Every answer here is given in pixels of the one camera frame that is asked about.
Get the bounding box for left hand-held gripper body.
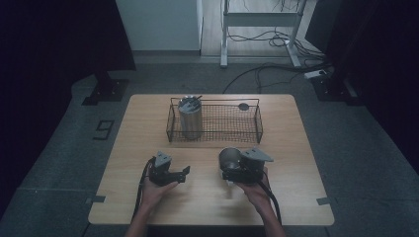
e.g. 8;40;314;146
147;150;181;188

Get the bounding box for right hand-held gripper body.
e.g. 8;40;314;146
221;146;275;185

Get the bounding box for black wire basket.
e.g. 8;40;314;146
165;96;264;144

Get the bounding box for tall steel cup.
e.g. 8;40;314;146
177;95;204;140

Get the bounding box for person's left hand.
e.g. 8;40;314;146
141;167;179;207

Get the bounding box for person's right hand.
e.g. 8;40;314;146
234;167;273;207

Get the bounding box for dark utensils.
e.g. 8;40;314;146
182;94;204;111

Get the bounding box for black floor tape mark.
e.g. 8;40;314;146
92;119;116;141

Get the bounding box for black stand base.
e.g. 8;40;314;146
81;70;130;107
310;67;365;107

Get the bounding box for white power strip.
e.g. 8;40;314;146
303;68;329;80

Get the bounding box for white cabinet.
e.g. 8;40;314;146
115;0;205;52

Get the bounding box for dark curtain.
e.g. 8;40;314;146
304;0;419;166
0;0;137;218

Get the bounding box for left hand-held gripper cable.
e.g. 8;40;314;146
131;157;156;222

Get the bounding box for hand-held gripper cable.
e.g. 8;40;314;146
131;157;156;222
257;179;284;227

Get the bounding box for right hand-held gripper cable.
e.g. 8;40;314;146
257;179;284;227

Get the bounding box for black floor cables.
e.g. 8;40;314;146
222;0;332;95

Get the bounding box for white desk frame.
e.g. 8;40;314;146
219;0;309;69

